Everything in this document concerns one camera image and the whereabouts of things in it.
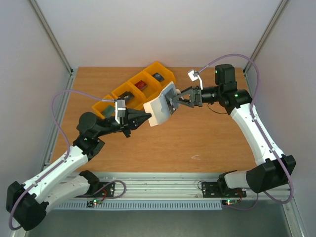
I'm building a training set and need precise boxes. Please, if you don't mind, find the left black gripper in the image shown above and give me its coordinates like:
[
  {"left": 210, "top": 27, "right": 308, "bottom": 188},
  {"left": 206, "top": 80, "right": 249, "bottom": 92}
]
[{"left": 95, "top": 108, "right": 152, "bottom": 137}]

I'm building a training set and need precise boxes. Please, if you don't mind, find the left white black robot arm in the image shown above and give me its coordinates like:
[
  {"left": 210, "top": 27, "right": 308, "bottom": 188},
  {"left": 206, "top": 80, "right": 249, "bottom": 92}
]
[{"left": 6, "top": 109, "right": 152, "bottom": 231}]

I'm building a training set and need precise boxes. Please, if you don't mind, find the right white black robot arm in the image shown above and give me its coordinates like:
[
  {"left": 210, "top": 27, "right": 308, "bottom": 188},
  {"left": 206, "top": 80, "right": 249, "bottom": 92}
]
[{"left": 172, "top": 64, "right": 296, "bottom": 196}]

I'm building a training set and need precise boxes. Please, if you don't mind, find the black card in bin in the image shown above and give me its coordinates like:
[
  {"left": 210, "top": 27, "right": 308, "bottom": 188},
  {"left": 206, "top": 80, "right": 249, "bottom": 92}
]
[{"left": 118, "top": 91, "right": 134, "bottom": 103}]

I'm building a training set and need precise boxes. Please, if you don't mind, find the green card in bin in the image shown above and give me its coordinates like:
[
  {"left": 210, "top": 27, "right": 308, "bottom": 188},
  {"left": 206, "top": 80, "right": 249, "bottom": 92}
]
[{"left": 101, "top": 105, "right": 115, "bottom": 118}]

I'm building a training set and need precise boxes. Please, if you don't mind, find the blue card in bin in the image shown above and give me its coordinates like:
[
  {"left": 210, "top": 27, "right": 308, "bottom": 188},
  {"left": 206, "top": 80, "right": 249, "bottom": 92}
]
[{"left": 152, "top": 73, "right": 164, "bottom": 82}]

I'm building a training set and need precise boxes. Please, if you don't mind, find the red card in bin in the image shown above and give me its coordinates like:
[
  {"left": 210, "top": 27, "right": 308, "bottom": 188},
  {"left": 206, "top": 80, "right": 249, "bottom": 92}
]
[{"left": 135, "top": 80, "right": 148, "bottom": 91}]

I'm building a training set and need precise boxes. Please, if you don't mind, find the left small circuit board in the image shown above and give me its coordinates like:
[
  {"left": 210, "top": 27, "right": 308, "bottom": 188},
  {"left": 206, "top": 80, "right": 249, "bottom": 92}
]
[{"left": 86, "top": 199, "right": 102, "bottom": 208}]

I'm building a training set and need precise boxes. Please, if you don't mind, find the small circuit board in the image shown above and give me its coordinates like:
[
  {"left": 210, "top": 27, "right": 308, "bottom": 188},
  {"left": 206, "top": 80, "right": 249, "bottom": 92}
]
[
  {"left": 222, "top": 199, "right": 239, "bottom": 206},
  {"left": 86, "top": 199, "right": 102, "bottom": 208}
]

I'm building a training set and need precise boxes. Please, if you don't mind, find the right small circuit board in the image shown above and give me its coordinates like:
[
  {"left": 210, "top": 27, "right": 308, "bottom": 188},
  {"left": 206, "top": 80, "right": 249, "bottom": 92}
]
[{"left": 222, "top": 199, "right": 239, "bottom": 206}]

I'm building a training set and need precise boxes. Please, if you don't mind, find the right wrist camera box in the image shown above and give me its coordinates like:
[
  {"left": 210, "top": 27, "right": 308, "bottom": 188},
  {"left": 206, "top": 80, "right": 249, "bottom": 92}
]
[{"left": 188, "top": 70, "right": 203, "bottom": 90}]

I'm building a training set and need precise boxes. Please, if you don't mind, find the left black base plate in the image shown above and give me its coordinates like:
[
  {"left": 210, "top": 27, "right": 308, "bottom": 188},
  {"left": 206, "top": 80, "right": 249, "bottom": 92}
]
[{"left": 77, "top": 182, "right": 116, "bottom": 198}]

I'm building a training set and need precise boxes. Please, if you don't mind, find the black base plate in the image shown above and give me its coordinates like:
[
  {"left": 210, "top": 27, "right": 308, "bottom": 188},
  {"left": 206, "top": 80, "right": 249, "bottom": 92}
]
[
  {"left": 77, "top": 182, "right": 116, "bottom": 198},
  {"left": 198, "top": 181, "right": 247, "bottom": 198}
]

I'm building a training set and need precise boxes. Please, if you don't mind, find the aluminium front rail frame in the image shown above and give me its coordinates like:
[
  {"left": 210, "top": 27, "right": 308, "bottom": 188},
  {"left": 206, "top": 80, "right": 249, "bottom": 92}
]
[{"left": 22, "top": 171, "right": 294, "bottom": 200}]

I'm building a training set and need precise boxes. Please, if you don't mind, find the grey slotted cable duct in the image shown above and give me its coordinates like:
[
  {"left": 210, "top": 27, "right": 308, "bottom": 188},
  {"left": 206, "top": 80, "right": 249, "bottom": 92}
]
[{"left": 54, "top": 200, "right": 222, "bottom": 211}]

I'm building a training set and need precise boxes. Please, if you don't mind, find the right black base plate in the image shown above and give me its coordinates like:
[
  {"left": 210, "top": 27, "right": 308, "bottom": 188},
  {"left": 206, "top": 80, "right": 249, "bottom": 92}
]
[{"left": 198, "top": 181, "right": 247, "bottom": 198}]

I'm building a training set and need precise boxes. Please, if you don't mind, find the right aluminium corner post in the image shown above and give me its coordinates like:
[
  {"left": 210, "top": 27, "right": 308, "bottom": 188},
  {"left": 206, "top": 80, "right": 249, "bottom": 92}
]
[{"left": 242, "top": 0, "right": 290, "bottom": 76}]

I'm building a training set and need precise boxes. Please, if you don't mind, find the aluminium corner post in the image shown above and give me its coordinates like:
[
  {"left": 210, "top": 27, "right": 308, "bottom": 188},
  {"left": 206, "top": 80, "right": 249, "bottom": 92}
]
[
  {"left": 28, "top": 0, "right": 74, "bottom": 75},
  {"left": 242, "top": 0, "right": 290, "bottom": 76}
]

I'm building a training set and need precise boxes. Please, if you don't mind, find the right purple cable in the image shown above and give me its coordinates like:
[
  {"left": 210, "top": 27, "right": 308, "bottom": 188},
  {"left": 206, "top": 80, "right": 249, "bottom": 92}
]
[{"left": 195, "top": 53, "right": 295, "bottom": 210}]

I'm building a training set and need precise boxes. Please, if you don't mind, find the left aluminium corner post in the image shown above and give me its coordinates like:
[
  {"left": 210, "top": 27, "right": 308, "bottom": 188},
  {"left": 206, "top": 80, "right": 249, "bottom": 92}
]
[{"left": 28, "top": 0, "right": 74, "bottom": 75}]

